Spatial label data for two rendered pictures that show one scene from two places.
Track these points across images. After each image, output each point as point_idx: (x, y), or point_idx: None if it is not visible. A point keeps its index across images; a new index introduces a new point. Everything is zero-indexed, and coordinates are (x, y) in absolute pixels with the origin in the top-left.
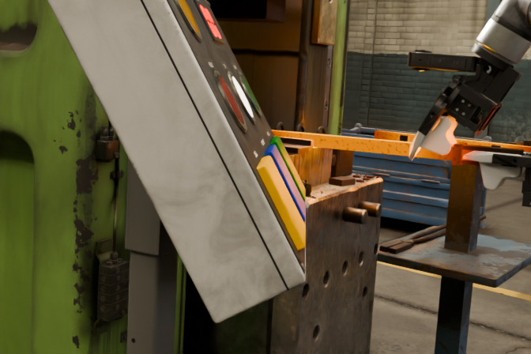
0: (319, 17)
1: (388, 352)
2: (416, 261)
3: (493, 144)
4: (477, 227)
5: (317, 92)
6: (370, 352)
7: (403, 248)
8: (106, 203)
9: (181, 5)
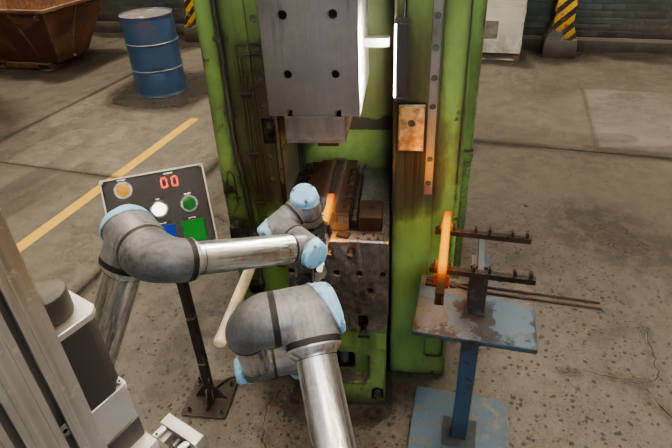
0: (398, 137)
1: (668, 366)
2: (418, 295)
3: (434, 259)
4: (482, 304)
5: (412, 175)
6: (653, 356)
7: (435, 285)
8: (234, 206)
9: (116, 191)
